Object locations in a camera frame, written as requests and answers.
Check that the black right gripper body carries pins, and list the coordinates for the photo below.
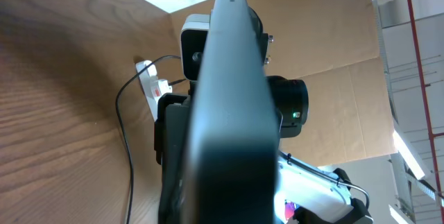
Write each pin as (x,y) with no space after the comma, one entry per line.
(170,138)

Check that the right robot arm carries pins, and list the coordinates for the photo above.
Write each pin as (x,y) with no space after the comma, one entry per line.
(305,193)

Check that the white power strip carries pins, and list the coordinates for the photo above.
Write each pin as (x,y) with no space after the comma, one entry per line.
(153,87)

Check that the brown cardboard panel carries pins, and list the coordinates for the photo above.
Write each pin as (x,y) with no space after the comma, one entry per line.
(332,46)

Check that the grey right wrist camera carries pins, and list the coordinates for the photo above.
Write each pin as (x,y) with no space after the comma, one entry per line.
(192,42)

